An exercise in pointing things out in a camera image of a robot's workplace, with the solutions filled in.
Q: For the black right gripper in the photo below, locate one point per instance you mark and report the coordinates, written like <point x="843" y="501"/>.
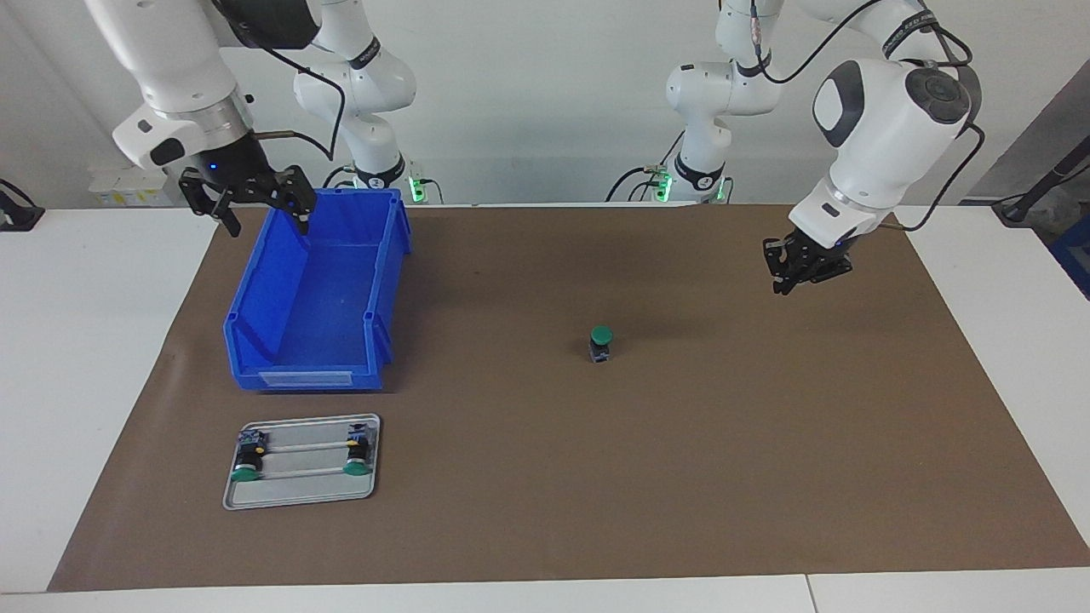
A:
<point x="230" y="162"/>

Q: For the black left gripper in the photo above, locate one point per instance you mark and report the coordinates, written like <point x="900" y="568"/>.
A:
<point x="817" y="251"/>

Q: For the green push button white base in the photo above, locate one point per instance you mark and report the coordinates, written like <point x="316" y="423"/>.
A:
<point x="601" y="335"/>

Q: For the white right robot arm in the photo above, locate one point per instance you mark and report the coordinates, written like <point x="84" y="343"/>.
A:
<point x="366" y="94"/>

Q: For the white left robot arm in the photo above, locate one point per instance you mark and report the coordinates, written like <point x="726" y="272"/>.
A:
<point x="877" y="136"/>

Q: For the green push button clear base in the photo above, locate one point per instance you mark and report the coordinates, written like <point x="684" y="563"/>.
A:
<point x="247" y="464"/>

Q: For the green push button black base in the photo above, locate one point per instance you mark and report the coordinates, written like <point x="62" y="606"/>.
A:
<point x="358" y="460"/>

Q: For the blue plastic storage bin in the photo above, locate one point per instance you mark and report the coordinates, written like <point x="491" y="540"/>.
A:
<point x="315" y="298"/>

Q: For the green lit base connector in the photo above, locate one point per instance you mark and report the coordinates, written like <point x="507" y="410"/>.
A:
<point x="661" y="179"/>
<point x="417" y="183"/>

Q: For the thin metal rod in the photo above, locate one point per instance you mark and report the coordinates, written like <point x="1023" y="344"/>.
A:
<point x="302" y="469"/>
<point x="306" y="445"/>

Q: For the black clamp stand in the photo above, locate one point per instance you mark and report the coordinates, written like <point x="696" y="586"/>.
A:
<point x="17" y="217"/>

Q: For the black stand pole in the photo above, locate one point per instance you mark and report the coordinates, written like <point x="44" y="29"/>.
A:
<point x="1043" y="183"/>

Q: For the blue crate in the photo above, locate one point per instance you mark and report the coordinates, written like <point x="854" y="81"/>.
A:
<point x="1075" y="255"/>

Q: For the silver metal tray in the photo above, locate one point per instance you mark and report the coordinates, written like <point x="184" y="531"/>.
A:
<point x="298" y="492"/>

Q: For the brown table mat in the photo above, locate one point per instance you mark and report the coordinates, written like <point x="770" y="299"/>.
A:
<point x="545" y="477"/>

